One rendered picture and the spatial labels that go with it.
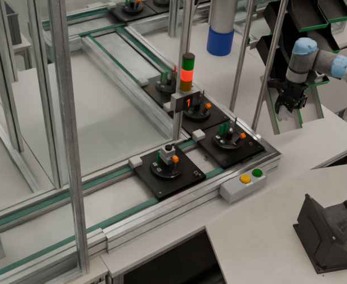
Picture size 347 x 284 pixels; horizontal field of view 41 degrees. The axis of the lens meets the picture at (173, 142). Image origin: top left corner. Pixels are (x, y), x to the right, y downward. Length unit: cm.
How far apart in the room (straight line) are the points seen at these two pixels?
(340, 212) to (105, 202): 91
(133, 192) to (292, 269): 70
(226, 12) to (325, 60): 123
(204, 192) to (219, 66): 113
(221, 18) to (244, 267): 154
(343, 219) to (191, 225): 58
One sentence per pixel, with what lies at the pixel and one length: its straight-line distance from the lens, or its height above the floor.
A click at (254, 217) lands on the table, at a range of 199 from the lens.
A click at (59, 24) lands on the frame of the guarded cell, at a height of 186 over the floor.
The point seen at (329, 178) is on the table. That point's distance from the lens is 227.
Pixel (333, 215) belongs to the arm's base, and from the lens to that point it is 186.
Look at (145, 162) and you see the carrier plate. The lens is 199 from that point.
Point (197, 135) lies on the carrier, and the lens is 211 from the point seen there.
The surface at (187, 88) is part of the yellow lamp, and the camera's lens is 189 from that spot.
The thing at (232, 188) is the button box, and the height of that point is 96.
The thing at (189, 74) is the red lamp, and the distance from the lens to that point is 185.
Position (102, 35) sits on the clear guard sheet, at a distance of 161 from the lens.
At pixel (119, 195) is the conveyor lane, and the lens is 193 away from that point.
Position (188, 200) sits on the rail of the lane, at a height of 95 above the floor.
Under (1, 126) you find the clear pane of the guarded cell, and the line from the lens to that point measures 118.
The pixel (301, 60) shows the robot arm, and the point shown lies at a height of 153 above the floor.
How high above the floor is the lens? 236
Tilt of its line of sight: 42 degrees down
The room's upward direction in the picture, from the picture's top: 5 degrees clockwise
